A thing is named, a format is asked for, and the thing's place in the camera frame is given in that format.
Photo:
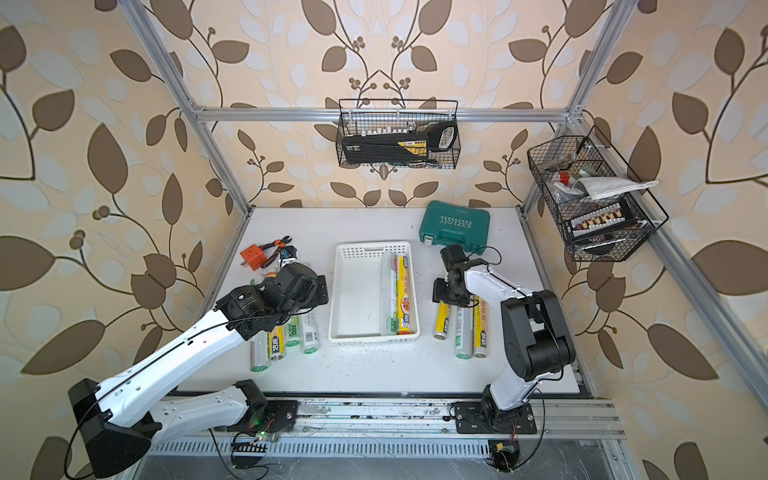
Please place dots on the white perforated plastic basket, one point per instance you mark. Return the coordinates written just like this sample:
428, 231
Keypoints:
357, 294

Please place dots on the black yellow tool in basket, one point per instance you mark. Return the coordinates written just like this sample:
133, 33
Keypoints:
434, 145

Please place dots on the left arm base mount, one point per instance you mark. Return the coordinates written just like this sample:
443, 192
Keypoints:
276, 416

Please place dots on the drill bit set box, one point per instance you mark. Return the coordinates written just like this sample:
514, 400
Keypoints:
601, 221

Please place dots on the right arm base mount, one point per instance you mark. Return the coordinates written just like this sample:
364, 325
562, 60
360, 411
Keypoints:
480, 419

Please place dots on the black wire basket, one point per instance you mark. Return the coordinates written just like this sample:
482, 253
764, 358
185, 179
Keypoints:
600, 206
358, 114

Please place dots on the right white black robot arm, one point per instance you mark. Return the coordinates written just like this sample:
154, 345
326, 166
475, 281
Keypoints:
537, 342

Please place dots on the green plastic tool case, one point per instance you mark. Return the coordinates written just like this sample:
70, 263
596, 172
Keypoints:
444, 224

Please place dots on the aluminium front rail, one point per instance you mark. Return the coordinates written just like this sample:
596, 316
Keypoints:
547, 416

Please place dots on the yellow wrap roll with salmon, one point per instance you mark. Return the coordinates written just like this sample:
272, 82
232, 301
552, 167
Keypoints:
404, 325

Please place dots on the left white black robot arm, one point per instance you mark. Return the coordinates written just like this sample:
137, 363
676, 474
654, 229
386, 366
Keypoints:
121, 418

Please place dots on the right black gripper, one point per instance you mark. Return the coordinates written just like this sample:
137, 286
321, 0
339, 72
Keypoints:
438, 293

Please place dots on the yellow wrap roll left group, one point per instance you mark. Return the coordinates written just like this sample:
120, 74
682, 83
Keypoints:
276, 343

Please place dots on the silver green wrap roll right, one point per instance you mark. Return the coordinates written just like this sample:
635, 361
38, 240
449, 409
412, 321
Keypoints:
463, 348

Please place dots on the white paper in basket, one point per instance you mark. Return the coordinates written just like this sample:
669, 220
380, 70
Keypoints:
598, 188

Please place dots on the orange black cutting pliers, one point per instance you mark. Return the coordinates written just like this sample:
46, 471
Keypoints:
272, 250

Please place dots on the green white wrap roll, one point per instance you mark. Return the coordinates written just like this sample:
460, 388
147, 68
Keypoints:
389, 294
309, 333
292, 330

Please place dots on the right black wire basket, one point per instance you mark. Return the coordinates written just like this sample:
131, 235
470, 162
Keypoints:
600, 206

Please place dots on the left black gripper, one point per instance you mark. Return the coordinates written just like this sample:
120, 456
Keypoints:
316, 298

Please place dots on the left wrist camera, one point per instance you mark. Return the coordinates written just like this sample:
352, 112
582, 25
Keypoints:
287, 255

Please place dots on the back black wire basket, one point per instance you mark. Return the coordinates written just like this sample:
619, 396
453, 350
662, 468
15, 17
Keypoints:
358, 114

